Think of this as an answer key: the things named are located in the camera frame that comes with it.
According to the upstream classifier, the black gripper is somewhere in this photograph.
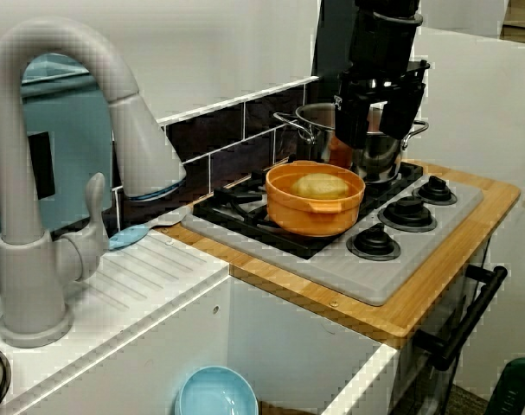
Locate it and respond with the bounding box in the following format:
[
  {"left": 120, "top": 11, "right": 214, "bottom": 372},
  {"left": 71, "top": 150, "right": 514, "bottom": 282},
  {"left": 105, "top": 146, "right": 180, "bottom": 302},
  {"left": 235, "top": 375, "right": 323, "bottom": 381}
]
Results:
[{"left": 333, "top": 60, "right": 432, "bottom": 150}]

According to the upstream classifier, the orange plastic bowl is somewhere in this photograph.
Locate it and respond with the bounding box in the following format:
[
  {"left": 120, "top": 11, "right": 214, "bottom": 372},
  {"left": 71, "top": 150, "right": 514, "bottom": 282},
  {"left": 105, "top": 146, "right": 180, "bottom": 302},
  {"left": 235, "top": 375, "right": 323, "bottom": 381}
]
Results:
[{"left": 265, "top": 160, "right": 367, "bottom": 238}]

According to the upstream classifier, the stainless steel pot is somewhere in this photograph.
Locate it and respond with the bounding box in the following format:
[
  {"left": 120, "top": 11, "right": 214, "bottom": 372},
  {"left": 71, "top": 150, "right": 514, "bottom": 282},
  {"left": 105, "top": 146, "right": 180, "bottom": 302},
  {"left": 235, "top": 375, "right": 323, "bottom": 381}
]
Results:
[{"left": 273, "top": 102, "right": 430, "bottom": 182}]

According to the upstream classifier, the yellow toy potato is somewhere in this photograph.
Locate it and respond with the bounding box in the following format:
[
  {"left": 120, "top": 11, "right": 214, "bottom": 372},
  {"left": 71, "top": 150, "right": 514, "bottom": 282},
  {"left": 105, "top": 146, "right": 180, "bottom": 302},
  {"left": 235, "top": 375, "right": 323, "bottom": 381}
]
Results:
[{"left": 291, "top": 173, "right": 349, "bottom": 201}]

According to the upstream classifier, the dark grey upright panel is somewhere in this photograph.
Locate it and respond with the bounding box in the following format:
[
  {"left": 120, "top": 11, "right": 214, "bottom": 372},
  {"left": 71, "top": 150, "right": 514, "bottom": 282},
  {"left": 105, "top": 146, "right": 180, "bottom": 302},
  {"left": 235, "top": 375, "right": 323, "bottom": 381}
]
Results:
[{"left": 311, "top": 0, "right": 358, "bottom": 81}]

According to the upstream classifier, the black stove knob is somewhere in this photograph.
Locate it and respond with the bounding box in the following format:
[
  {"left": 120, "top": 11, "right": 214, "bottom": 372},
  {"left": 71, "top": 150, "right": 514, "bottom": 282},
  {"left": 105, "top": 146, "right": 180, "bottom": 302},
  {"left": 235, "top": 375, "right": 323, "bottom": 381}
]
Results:
[
  {"left": 412, "top": 175, "right": 458, "bottom": 206},
  {"left": 346, "top": 223, "right": 401, "bottom": 261},
  {"left": 377, "top": 196, "right": 439, "bottom": 233}
]

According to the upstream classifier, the dark tile backsplash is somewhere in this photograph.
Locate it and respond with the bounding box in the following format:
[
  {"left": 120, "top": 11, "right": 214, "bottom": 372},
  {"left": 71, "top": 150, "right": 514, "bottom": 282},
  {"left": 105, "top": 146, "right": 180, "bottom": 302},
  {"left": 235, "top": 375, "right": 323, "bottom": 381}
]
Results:
[{"left": 112, "top": 76, "right": 322, "bottom": 230}]

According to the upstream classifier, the grey toy stove panel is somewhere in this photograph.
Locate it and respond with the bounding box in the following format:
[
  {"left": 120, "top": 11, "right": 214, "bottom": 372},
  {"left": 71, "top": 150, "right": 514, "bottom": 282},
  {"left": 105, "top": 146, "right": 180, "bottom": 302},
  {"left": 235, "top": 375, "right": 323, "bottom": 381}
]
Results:
[{"left": 180, "top": 172, "right": 485, "bottom": 307}]

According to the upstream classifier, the black burner grate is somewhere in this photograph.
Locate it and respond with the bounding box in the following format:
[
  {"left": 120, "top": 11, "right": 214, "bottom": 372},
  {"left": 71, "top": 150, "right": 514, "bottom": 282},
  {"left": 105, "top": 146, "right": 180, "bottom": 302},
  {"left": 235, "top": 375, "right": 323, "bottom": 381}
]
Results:
[{"left": 192, "top": 159, "right": 427, "bottom": 261}]

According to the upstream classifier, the white toy sink unit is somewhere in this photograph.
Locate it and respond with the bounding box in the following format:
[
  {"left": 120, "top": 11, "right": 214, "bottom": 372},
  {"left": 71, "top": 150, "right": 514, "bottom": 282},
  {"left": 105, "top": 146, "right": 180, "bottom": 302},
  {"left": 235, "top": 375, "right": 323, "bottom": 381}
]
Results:
[{"left": 0, "top": 228, "right": 419, "bottom": 415}]

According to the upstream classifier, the teal toy microwave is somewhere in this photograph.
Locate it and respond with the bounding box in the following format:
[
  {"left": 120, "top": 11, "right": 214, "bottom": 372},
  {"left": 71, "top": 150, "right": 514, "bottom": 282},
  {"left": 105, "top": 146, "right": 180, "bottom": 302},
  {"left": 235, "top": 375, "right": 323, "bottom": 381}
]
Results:
[{"left": 0, "top": 54, "right": 116, "bottom": 295}]

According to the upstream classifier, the green clamp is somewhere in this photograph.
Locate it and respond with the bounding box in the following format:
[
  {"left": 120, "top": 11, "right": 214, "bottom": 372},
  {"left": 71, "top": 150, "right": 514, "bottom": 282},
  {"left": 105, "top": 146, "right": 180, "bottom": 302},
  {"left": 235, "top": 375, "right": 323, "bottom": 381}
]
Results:
[{"left": 493, "top": 356, "right": 525, "bottom": 415}]

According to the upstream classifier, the light blue bowl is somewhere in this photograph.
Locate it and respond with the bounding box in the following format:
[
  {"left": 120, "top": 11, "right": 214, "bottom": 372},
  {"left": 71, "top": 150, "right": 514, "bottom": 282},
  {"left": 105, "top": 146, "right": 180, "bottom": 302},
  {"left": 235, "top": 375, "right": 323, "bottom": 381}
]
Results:
[{"left": 174, "top": 365, "right": 259, "bottom": 415}]

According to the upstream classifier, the grey toy faucet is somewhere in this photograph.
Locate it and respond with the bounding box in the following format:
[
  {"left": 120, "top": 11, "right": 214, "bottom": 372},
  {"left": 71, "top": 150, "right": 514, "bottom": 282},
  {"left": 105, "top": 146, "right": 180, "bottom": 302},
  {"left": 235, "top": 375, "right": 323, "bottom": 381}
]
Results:
[{"left": 0, "top": 16, "right": 189, "bottom": 349}]

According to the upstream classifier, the black oven door handle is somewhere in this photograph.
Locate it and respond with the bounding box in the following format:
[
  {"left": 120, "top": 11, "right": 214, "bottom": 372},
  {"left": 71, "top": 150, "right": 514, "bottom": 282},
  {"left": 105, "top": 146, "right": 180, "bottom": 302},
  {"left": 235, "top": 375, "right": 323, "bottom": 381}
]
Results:
[{"left": 413, "top": 265, "right": 509, "bottom": 371}]

